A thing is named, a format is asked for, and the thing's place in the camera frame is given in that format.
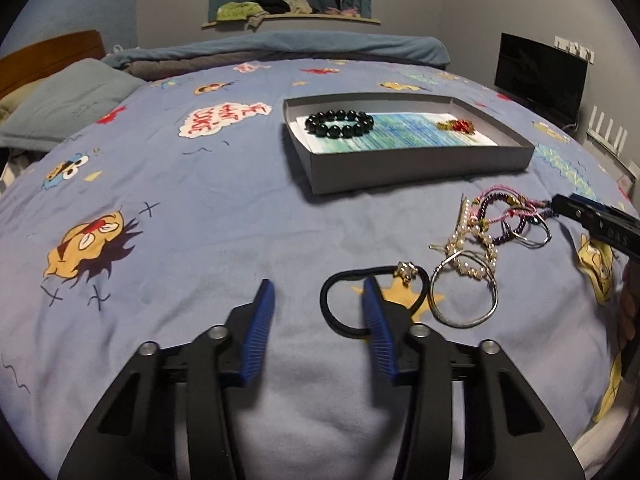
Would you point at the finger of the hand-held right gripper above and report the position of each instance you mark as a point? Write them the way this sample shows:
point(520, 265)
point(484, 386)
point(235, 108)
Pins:
point(570, 207)

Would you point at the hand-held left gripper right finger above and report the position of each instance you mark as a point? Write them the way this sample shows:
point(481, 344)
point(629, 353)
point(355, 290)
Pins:
point(377, 330)

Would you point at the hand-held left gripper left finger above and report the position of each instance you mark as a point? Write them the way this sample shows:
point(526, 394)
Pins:
point(260, 330)

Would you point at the small silver bangle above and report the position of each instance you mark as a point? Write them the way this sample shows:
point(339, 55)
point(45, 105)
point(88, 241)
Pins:
point(537, 245)

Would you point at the large silver bangle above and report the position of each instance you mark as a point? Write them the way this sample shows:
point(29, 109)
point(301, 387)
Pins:
point(460, 324)

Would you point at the straight pearl hair clip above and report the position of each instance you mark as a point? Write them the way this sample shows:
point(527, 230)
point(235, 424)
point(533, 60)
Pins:
point(466, 215)

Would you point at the pearl hoop hair clip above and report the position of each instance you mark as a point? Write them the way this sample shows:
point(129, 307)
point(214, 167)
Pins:
point(472, 272)

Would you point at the grey cardboard box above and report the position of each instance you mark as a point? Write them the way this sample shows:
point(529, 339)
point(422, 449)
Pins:
point(415, 167)

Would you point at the white router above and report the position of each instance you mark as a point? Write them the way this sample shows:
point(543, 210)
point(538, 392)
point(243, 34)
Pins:
point(607, 135)

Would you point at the blue cartoon printed blanket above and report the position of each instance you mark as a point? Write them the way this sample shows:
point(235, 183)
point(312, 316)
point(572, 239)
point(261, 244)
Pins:
point(210, 220)

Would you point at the black monitor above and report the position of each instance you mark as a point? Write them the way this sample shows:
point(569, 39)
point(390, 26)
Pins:
point(540, 77)

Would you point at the red and gold ornament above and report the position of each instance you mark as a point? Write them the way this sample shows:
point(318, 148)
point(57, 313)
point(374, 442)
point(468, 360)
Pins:
point(457, 126)

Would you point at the blue-green printed paper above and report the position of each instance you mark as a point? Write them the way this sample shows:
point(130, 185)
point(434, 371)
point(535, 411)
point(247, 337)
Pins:
point(400, 132)

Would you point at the grey folded blanket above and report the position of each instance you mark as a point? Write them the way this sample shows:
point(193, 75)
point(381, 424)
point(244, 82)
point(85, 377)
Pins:
point(170, 65)

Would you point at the folded blue duvet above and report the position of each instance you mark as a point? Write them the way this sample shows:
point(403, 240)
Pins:
point(280, 42)

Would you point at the grey-blue pillow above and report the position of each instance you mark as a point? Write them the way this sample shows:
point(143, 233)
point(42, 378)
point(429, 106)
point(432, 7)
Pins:
point(65, 105)

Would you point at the pink cloth pile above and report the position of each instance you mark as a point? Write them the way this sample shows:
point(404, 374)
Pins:
point(342, 11)

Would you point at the green cloth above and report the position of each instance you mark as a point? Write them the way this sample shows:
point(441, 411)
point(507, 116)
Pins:
point(240, 10)

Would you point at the black cloth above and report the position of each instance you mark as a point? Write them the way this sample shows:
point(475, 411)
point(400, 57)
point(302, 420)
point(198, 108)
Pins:
point(272, 5)

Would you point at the beige cloth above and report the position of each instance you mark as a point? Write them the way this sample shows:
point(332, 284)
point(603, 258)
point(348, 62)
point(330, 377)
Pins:
point(300, 4)

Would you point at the wooden headboard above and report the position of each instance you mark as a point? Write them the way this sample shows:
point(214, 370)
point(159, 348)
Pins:
point(45, 57)

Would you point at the white wall hook rack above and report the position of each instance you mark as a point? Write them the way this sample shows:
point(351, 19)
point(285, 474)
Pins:
point(575, 49)

